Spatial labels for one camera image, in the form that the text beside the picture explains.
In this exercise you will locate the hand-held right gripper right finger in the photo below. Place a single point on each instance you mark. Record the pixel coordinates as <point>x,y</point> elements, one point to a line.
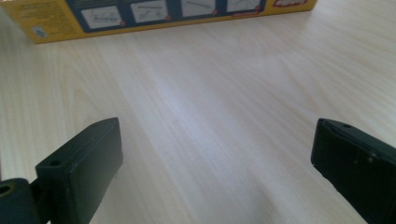
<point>355,168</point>

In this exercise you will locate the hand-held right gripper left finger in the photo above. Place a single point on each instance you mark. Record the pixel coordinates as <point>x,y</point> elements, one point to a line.
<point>82,171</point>

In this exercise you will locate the yellow cardboard box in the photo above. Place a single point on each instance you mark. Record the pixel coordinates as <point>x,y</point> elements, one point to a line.
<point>155,15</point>

